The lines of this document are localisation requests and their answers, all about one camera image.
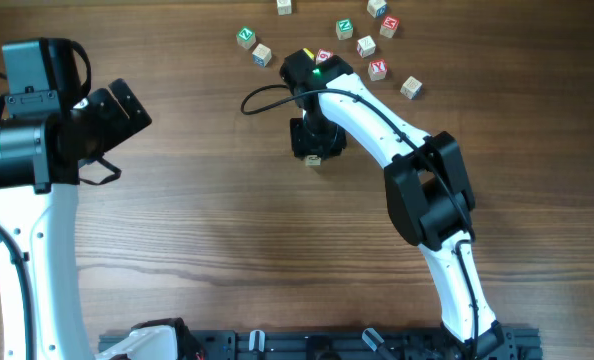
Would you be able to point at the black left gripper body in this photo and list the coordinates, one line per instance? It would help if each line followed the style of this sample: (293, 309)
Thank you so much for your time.
(97, 128)

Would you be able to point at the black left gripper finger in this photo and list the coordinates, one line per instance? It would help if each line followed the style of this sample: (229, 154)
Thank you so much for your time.
(133, 117)
(106, 110)

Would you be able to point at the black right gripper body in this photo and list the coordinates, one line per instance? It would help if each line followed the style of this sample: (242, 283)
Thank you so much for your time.
(316, 138)

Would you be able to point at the red A letter block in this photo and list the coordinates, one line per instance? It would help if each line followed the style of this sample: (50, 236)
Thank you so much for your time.
(312, 160)

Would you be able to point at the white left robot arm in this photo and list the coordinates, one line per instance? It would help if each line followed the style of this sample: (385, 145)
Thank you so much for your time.
(52, 122)

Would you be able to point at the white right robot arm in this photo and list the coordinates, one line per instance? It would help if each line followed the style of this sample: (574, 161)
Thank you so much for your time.
(428, 194)

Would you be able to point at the red 9 number block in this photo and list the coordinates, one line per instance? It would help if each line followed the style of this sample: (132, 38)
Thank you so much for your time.
(323, 55)

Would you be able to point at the yellow top wooden block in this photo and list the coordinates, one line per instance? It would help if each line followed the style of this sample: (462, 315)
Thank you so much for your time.
(308, 52)

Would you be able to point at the blue sided wooden block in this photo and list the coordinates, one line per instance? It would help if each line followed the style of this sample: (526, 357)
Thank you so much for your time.
(262, 55)

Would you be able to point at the red Y letter block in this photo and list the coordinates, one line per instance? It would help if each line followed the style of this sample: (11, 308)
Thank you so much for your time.
(377, 70)

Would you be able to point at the white red sided block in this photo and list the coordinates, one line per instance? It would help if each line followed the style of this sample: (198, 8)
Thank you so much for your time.
(366, 46)

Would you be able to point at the blue X letter block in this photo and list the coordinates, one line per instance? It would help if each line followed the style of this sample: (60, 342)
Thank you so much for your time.
(411, 87)

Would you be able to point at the green N letter block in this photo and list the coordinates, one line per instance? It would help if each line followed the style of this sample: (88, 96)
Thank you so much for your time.
(344, 29)

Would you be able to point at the green Z letter block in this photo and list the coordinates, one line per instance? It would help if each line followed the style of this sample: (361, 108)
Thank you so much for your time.
(246, 37)

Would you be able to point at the plain wooden block far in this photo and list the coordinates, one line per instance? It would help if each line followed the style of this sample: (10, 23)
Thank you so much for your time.
(284, 7)

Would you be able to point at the red M letter block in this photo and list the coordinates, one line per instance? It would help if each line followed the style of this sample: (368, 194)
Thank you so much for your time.
(389, 26)

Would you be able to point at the blue sided far block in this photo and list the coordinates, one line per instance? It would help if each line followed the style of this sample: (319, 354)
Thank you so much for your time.
(376, 8)

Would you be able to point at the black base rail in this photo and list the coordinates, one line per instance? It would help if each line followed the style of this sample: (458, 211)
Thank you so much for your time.
(172, 339)

